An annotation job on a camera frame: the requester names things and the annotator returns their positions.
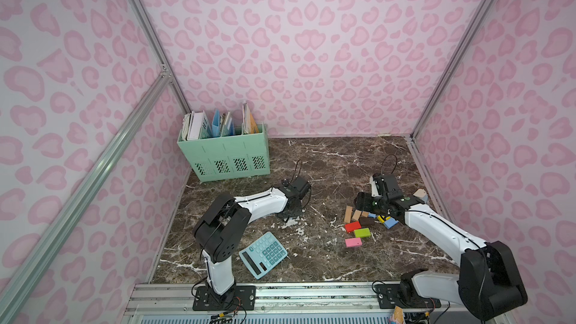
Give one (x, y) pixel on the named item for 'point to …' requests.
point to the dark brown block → (367, 222)
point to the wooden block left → (348, 214)
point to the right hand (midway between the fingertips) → (361, 200)
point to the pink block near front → (353, 242)
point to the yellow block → (382, 220)
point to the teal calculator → (262, 253)
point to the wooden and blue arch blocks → (421, 194)
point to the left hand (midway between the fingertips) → (294, 208)
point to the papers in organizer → (196, 124)
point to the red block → (351, 226)
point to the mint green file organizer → (232, 154)
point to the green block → (362, 232)
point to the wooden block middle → (357, 213)
